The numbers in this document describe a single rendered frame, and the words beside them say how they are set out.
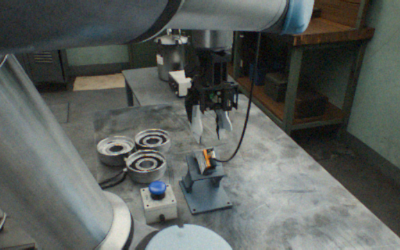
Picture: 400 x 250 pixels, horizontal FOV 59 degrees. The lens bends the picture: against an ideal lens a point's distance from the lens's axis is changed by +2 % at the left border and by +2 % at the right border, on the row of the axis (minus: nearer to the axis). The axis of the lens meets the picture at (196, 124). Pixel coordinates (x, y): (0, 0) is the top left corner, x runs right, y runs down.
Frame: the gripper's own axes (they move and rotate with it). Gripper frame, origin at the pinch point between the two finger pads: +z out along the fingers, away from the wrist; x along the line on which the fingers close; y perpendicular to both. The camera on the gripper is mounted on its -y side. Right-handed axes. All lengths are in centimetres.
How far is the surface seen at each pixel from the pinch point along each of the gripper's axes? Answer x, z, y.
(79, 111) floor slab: -41, 97, -240
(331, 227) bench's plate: 23.0, 18.4, 16.2
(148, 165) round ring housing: -11.4, 17.0, -17.1
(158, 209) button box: -12.6, 14.6, 3.9
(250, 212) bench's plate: 8.1, 18.3, 6.9
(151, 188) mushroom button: -13.4, 10.8, 1.1
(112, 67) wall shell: -2, 90, -339
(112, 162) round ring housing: -20.7, 16.2, -20.7
